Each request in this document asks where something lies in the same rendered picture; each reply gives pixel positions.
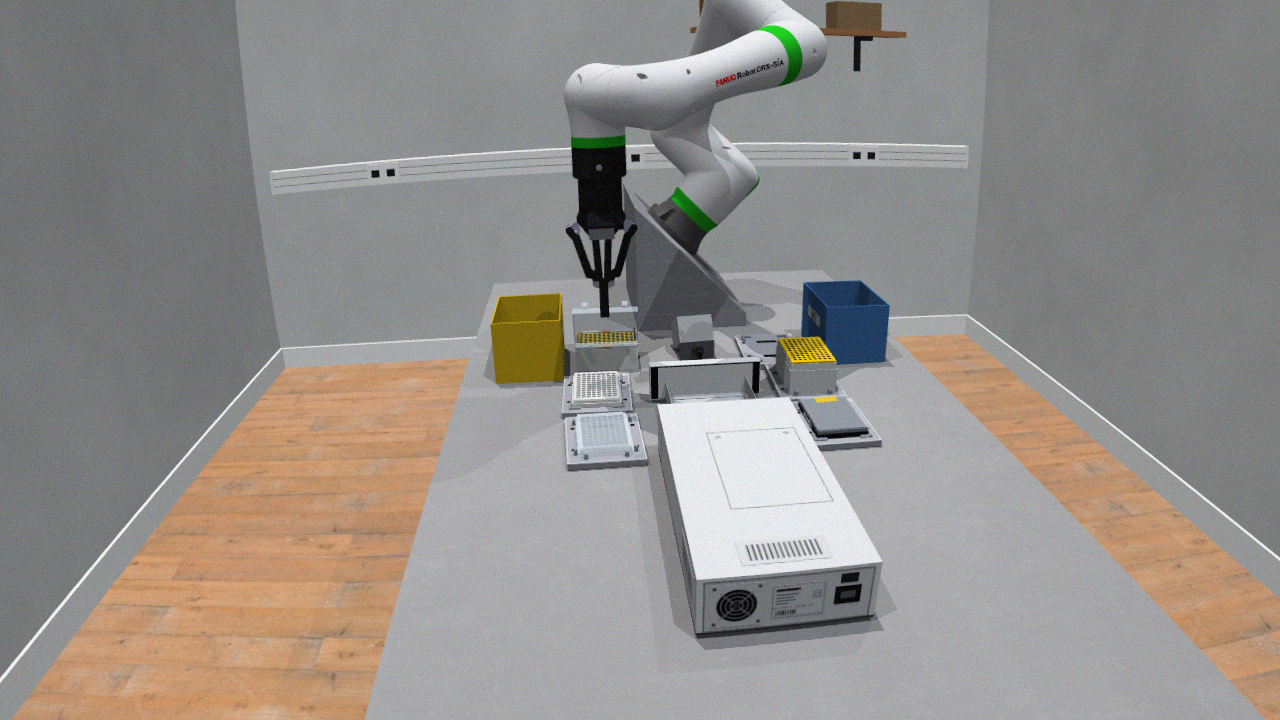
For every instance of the blue bin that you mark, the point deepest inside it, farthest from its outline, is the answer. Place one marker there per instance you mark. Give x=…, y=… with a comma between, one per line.
x=854, y=333

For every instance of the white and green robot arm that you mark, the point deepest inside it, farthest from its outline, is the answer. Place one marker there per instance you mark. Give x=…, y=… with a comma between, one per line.
x=602, y=99

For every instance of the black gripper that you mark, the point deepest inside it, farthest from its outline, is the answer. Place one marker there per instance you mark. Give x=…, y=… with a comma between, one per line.
x=601, y=195

